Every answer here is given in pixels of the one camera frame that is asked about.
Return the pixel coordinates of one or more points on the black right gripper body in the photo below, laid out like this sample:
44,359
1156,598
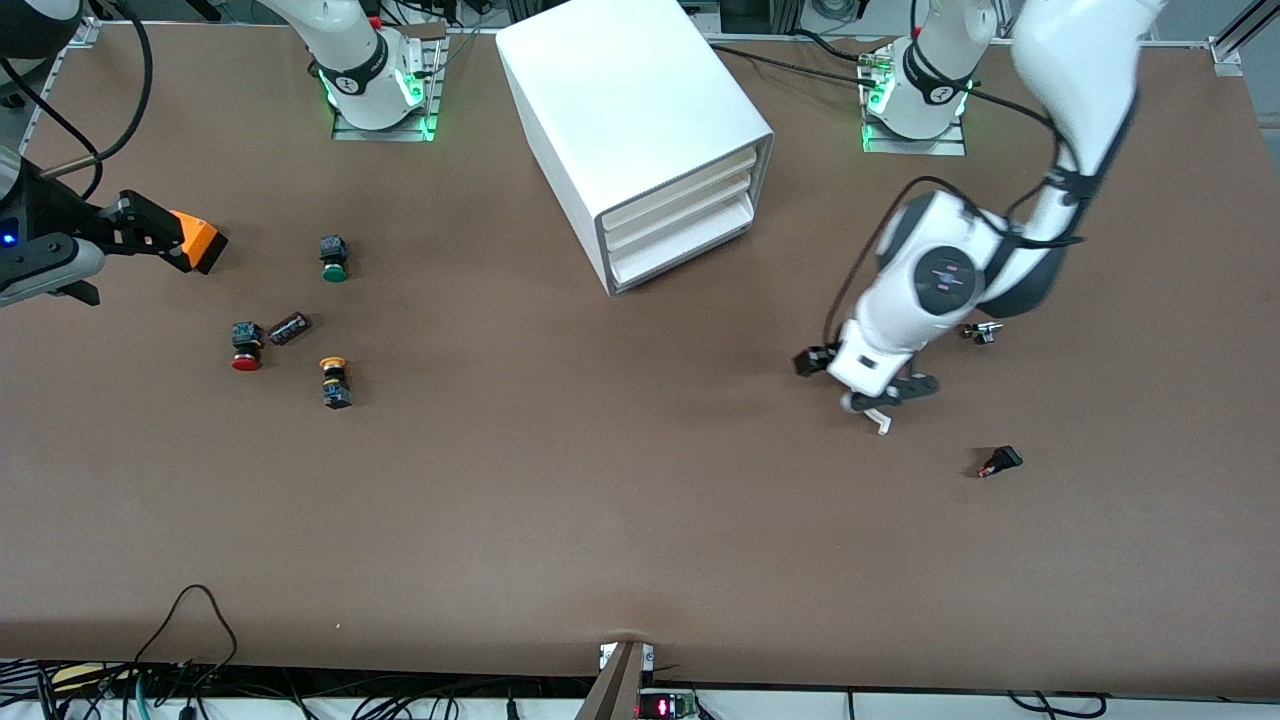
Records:
62,217

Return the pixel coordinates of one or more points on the green push button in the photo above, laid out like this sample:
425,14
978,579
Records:
334,270

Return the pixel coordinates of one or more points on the white plastic drawer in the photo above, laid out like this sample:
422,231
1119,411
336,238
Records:
680,222
680,250
680,195

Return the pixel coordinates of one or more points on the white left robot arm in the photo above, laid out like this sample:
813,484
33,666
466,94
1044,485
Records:
940,280

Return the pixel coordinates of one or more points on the red push button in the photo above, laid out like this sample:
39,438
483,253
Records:
247,360

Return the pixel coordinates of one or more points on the yellow push button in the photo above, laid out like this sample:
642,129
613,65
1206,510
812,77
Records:
336,385

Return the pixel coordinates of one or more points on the white drawer cabinet housing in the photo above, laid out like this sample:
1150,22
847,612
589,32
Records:
620,90

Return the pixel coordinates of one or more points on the white curved plastic strip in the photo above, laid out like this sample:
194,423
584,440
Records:
882,424

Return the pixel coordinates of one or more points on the small silver metal connector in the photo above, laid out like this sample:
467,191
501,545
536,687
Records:
988,333

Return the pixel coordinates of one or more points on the black cylindrical capacitor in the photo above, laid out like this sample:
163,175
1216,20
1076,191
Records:
290,328

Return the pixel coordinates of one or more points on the small device with red display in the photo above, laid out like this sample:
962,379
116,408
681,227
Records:
665,707

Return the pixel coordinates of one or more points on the black switch with red tip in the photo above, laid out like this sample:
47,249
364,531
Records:
1003,460

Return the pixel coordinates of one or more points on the aluminium frame profile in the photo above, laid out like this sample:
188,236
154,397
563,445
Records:
62,68
1228,55

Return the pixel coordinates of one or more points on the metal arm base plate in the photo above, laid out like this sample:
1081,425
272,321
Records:
920,146
380,132

